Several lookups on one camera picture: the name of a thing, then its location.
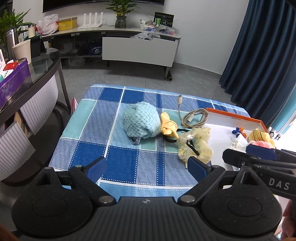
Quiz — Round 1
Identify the potted plant in vase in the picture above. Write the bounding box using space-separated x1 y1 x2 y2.
106 0 137 29

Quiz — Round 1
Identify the blue orange cord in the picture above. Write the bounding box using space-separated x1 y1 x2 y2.
232 126 245 139

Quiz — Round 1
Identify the white face mask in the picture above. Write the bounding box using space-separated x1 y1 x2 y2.
230 134 249 153

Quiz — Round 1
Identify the yellow box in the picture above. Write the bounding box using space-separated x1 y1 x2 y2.
58 17 78 31

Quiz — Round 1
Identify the blue checked tablecloth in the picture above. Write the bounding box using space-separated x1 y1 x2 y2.
50 84 248 198

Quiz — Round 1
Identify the white tv cabinet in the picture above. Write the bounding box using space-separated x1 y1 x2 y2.
43 26 181 80

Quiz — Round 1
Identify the orange white tray box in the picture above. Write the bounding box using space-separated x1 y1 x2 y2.
205 108 267 171

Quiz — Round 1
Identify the light blue knitted hat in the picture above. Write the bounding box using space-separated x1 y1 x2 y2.
122 101 161 145

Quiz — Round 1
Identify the right hand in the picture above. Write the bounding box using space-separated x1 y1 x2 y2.
280 200 295 240

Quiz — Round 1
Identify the yellow striped sock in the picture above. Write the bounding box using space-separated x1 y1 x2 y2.
247 128 275 149

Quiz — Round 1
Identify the teal suitcase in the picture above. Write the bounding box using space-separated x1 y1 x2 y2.
269 97 295 140

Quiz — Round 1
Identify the black television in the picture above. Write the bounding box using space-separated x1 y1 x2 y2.
42 0 165 14

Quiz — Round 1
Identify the purple tray box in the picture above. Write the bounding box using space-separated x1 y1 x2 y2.
1 58 31 109

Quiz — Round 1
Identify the white paper cup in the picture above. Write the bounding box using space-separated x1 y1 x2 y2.
13 39 32 64

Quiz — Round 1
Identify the white plastic bag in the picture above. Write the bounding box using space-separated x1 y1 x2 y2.
37 14 59 35

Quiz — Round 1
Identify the round glass side table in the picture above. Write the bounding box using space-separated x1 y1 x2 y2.
1 48 71 186

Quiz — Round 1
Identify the white wifi router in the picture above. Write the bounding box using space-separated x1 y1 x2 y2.
79 12 103 29

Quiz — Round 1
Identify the red white book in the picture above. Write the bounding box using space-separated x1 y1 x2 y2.
71 97 78 114

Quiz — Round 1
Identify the steel thermos bottle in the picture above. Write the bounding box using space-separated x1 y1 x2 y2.
6 28 19 60

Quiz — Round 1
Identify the pink fluffy item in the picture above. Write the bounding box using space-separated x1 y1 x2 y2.
249 141 274 149

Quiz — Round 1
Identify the green plant on table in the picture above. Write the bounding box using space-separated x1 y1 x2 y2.
1 9 32 46

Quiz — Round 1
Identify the beige coiled usb cable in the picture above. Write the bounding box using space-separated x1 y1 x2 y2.
177 94 209 129

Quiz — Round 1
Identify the cream scrunchie with black band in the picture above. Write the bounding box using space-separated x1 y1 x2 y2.
177 127 214 169

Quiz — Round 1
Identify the dark blue curtain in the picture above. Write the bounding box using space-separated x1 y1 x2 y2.
219 1 295 126

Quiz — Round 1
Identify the black green sign box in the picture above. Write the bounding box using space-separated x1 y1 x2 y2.
154 12 174 28

